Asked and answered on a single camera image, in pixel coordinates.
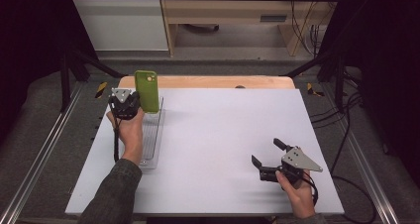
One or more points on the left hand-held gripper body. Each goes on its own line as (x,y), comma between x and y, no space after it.
(123,106)

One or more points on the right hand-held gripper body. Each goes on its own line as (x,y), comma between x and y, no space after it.
(295,163)

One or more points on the green phone case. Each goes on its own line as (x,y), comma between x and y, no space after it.
(147,91)

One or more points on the clear plastic packaging tray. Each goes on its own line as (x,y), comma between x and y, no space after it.
(153,134)

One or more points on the person's left hand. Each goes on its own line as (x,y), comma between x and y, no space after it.
(130,134)

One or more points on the person's right hand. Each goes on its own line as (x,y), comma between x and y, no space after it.
(298,197)

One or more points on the yellow black striped tape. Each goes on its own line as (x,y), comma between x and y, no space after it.
(101,89)
(311,89)

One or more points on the white board sheet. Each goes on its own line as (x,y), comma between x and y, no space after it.
(204,144)

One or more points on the wooden table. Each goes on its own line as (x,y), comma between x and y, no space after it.
(214,82)

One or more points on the white cabinet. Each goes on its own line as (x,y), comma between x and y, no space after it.
(125,22)

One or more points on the black curtain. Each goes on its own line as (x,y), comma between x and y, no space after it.
(29,52)
(386,68)

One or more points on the light wooden desk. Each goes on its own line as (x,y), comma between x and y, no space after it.
(231,11)

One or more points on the black frame stand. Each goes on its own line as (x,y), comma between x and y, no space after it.
(338,82)
(65,82)

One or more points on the metal floor rail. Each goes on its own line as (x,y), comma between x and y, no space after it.
(39,151)
(366,171)

